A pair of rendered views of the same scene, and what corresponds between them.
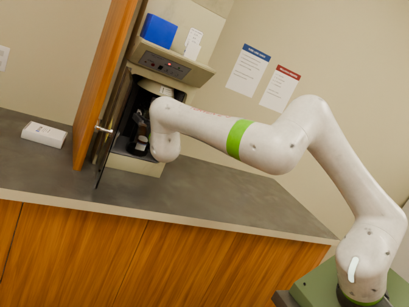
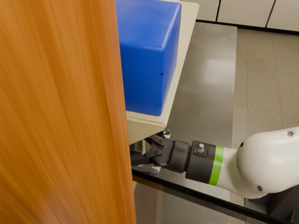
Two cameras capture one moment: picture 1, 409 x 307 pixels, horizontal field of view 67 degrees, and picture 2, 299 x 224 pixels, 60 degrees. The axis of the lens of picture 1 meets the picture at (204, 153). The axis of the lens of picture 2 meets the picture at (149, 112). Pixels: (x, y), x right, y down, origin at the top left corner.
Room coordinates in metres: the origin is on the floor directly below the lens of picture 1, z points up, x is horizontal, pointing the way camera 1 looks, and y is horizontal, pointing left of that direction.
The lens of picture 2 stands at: (1.01, 0.51, 1.73)
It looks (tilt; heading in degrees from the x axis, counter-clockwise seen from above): 47 degrees down; 314
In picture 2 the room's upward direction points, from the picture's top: straight up
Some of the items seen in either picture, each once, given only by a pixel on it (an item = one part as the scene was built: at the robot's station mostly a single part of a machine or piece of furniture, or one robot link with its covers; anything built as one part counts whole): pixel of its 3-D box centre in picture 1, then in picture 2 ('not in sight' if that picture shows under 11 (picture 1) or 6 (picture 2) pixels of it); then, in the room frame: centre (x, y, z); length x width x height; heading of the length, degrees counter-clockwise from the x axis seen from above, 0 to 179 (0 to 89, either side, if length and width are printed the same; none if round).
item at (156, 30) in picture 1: (158, 31); (129, 53); (1.21, 0.34, 1.56); 0.10 x 0.10 x 0.09; 30
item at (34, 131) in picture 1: (45, 134); not in sight; (1.25, 0.67, 0.96); 0.16 x 0.12 x 0.04; 111
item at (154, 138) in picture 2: not in sight; (147, 137); (1.30, 0.22, 1.20); 0.11 x 0.01 x 0.04; 0
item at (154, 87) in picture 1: (157, 84); not in sight; (1.40, 0.32, 1.34); 0.18 x 0.18 x 0.05
